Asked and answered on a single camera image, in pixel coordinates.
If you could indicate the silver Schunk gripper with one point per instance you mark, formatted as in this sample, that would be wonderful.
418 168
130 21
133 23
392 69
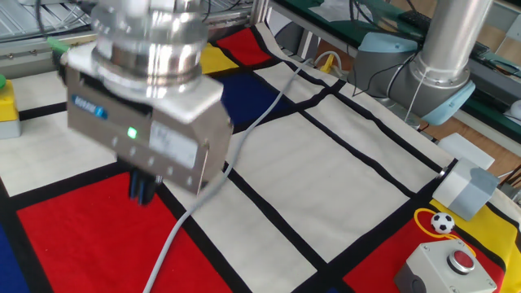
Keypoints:
163 134

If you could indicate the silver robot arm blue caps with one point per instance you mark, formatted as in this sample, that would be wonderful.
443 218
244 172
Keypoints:
439 61

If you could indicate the yellow box green button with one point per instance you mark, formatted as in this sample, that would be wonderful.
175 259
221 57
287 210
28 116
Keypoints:
7 110

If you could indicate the grey box red button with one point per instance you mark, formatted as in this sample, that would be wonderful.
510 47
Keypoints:
439 268

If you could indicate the white grey button box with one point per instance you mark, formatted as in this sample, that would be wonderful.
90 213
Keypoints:
464 191

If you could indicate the small soccer ball toy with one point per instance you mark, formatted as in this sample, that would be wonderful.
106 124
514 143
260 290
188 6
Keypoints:
442 222

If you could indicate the black keyboard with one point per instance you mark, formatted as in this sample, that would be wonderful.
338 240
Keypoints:
415 20

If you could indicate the white flat block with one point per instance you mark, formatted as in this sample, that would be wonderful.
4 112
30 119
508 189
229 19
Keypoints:
464 149

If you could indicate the aluminium frame rail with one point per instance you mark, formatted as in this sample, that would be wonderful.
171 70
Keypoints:
24 53

